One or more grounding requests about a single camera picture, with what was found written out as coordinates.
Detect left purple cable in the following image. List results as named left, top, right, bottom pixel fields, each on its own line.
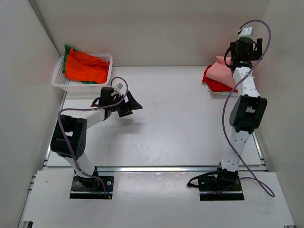
left=57, top=76, right=129, bottom=199

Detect pink t-shirt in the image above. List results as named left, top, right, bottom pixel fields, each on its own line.
left=205, top=56, right=236, bottom=88

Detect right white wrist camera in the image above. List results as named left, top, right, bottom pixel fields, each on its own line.
left=237, top=27, right=253, bottom=39

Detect folded red t-shirt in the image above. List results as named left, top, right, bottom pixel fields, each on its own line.
left=202, top=64, right=236, bottom=93

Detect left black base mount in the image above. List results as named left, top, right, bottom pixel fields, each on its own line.
left=69, top=175, right=114, bottom=200

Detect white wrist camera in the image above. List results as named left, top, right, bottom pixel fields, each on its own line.
left=237, top=27, right=253, bottom=39
left=114, top=83, right=123, bottom=94

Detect orange t-shirt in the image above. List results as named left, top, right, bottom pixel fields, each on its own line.
left=64, top=48, right=110, bottom=84

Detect green t-shirt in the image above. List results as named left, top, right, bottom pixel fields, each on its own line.
left=62, top=44, right=95, bottom=85

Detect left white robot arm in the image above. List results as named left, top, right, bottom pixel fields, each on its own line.
left=50, top=86, right=143, bottom=190

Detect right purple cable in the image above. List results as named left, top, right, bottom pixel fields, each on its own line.
left=199, top=19, right=276, bottom=198

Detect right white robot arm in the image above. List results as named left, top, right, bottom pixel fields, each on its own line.
left=213, top=37, right=267, bottom=190

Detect white plastic basket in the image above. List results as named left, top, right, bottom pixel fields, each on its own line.
left=51, top=54, right=113, bottom=93

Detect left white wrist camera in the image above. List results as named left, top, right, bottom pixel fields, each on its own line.
left=114, top=83, right=123, bottom=94

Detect aluminium rail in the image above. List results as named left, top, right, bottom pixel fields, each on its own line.
left=97, top=166, right=217, bottom=172

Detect purple cable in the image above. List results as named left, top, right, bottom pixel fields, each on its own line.
left=57, top=76, right=129, bottom=199
left=199, top=19, right=276, bottom=198

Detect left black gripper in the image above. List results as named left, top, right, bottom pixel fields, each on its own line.
left=110, top=91, right=143, bottom=117

